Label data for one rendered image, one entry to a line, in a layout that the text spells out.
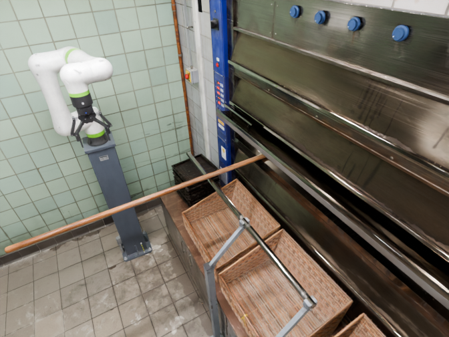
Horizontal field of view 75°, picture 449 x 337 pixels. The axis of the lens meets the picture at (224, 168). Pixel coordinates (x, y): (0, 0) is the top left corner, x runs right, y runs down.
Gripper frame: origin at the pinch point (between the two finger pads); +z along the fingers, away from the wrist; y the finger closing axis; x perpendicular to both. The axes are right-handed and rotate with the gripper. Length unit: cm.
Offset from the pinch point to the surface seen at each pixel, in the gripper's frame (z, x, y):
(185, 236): 89, 8, -38
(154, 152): 77, -98, -48
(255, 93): -12, 15, -90
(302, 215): 44, 66, -91
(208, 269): 53, 65, -31
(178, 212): 89, -17, -42
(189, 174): 59, -22, -56
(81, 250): 147, -76, 42
